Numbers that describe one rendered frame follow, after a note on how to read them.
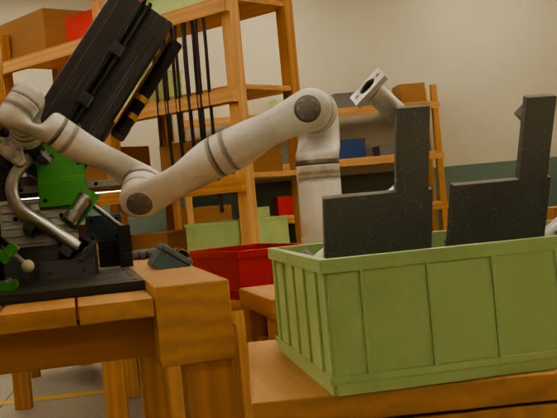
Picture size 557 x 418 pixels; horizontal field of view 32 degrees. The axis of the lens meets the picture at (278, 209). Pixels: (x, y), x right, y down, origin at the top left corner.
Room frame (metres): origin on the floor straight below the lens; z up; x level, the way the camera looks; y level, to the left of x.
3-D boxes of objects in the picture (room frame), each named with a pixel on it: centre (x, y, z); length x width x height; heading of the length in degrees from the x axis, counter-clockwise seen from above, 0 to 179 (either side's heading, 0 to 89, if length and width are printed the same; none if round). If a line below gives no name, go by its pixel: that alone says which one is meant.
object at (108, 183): (2.53, 0.53, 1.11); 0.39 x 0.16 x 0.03; 102
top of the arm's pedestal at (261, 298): (2.01, -0.09, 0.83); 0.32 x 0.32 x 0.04; 13
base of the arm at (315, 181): (2.01, -0.09, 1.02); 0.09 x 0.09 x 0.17; 23
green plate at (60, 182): (2.37, 0.53, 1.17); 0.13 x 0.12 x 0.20; 12
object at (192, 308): (2.49, 0.33, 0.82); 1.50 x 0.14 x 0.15; 12
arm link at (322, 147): (2.01, -0.09, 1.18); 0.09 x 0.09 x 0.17; 75
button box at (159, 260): (2.31, 0.27, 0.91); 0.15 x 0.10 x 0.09; 12
